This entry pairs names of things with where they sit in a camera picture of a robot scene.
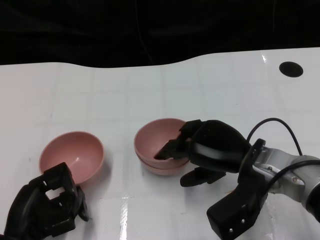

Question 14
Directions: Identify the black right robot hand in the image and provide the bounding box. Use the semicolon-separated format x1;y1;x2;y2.
153;119;253;188

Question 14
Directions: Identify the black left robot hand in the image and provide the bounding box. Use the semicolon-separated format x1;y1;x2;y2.
0;161;91;240

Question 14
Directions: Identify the pink plastic bowl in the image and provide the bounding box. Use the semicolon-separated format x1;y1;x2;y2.
134;118;191;163
39;131;105;186
136;152;190;177

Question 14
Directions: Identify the black round table grommet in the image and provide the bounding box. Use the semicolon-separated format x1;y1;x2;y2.
279;61;304;78

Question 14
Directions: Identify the black backdrop cloth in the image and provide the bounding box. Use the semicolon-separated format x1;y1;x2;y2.
0;0;320;69

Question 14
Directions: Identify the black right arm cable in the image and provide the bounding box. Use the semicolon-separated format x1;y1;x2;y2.
246;117;320;191

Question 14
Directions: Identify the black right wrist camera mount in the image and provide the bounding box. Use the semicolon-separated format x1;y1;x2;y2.
206;138;270;237

